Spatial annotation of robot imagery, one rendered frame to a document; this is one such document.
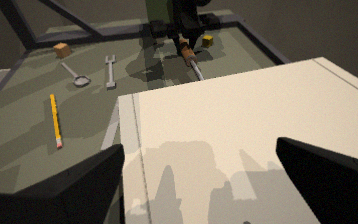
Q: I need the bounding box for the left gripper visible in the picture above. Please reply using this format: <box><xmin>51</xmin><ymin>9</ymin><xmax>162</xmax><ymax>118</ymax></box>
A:
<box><xmin>149</xmin><ymin>0</ymin><xmax>220</xmax><ymax>56</ymax></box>

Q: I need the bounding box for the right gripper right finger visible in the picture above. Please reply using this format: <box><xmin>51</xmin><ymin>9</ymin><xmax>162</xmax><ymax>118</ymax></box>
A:
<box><xmin>276</xmin><ymin>137</ymin><xmax>358</xmax><ymax>224</ymax></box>

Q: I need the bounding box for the silver spoon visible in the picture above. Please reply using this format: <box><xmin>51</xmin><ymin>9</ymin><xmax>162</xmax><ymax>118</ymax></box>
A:
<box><xmin>61</xmin><ymin>63</ymin><xmax>90</xmax><ymax>87</ymax></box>

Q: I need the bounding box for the small orange cube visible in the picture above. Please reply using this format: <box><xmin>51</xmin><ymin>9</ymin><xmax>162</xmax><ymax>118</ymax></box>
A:
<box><xmin>53</xmin><ymin>43</ymin><xmax>72</xmax><ymax>58</ymax></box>

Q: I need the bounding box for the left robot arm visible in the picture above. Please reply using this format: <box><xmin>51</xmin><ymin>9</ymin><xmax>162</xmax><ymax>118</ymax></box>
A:
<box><xmin>175</xmin><ymin>0</ymin><xmax>211</xmax><ymax>39</ymax></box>

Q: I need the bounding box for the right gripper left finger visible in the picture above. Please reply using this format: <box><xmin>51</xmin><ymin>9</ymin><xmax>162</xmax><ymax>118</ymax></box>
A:
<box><xmin>0</xmin><ymin>144</ymin><xmax>125</xmax><ymax>224</ymax></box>

